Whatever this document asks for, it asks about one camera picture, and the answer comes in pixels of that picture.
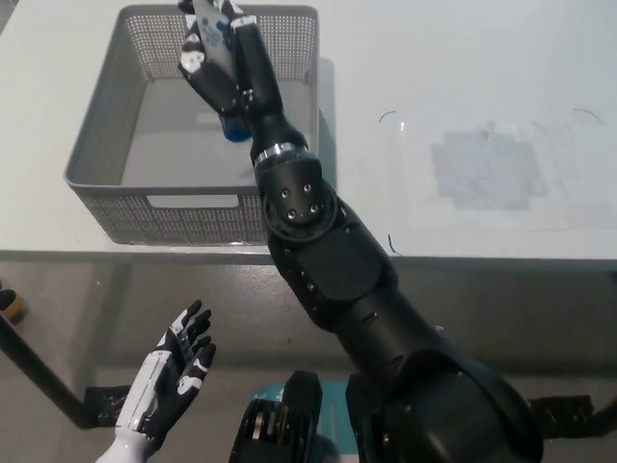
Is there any black tan shoe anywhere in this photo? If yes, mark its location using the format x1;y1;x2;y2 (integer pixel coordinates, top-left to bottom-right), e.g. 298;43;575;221
0;278;30;327

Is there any white shampoo tube blue cap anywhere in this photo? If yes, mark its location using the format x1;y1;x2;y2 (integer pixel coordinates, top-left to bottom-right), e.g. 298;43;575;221
191;0;253;145

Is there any black taped foot plate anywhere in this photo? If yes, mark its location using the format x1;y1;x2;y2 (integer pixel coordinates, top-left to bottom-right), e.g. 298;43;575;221
82;385;132;430
526;395;595;426

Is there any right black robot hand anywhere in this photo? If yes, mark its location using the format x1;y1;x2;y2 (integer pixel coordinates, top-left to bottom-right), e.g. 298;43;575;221
176;0;303;163

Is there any black metal table leg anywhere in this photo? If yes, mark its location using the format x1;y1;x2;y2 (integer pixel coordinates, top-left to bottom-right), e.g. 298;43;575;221
0;312;100;430
592;380;617;427

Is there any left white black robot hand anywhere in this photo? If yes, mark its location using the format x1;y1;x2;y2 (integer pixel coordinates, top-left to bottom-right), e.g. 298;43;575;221
115;299;218;441

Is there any grey perforated plastic basket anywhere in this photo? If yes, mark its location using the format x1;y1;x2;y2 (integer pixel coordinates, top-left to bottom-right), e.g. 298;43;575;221
64;4;321;246

